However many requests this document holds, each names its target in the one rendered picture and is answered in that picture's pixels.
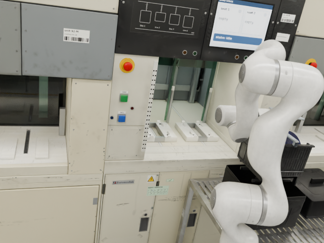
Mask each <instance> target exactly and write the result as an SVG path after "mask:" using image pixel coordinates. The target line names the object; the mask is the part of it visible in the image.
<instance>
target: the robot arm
mask: <svg viewBox="0 0 324 243"><path fill-rule="evenodd" d="M285 57H286V52H285V48H284V47H283V45H282V44H281V43H280V42H278V41H277V40H266V41H264V42H262V43H261V44H260V45H259V46H258V47H257V48H256V50H255V52H254V53H253V54H251V55H250V56H249V57H248V58H247V59H246V60H245V61H244V62H243V64H242V66H241V67H240V71H239V83H238V85H237V87H236V90H235V103H236V105H235V106H226V105H219V106H218V107H217V108H216V110H215V121H216V124H217V125H218V126H226V127H227V128H228V131H229V135H230V137H231V139H232V141H234V142H236V143H241V142H244V141H245V140H247V139H248V138H249V141H248V147H247V157H248V160H249V162H250V164H251V166H252V167H253V169H254V170H255V171H256V172H257V173H258V174H259V175H260V176H261V177H262V183H261V184H260V185H254V184H247V183H239V182H222V183H219V184H218V185H216V186H215V187H214V189H213V190H212V192H211V196H210V204H211V208H212V211H213V214H214V216H215V218H216V220H217V221H218V223H219V224H220V226H221V228H222V232H221V237H220V240H219V243H258V235H257V234H256V232H255V231H254V230H253V229H251V228H250V227H249V226H247V225H246V224H253V225H261V226H277V225H280V224H281V223H283V222H284V220H285V219H286V217H287V214H288V200H287V196H286V193H285V190H284V185H283V181H282V176H281V159H282V154H283V150H284V146H285V142H286V138H287V135H288V132H289V130H290V128H291V126H292V125H293V123H294V122H295V121H296V120H297V119H298V118H300V117H301V116H302V115H303V114H304V113H306V112H307V111H308V110H310V109H311V108H312V107H313V106H315V105H316V103H317V102H318V101H319V99H320V98H321V96H322V94H323V91H324V78H323V76H322V74H321V72H320V71H319V70H318V69H316V68H315V67H313V66H310V65H307V64H302V63H296V62H290V61H285ZM260 95H268V96H275V97H281V101H280V102H279V104H278V105H277V106H275V107H274V108H272V109H271V110H269V109H266V108H258V98H259V96H260ZM244 223H245V224H244Z"/></svg>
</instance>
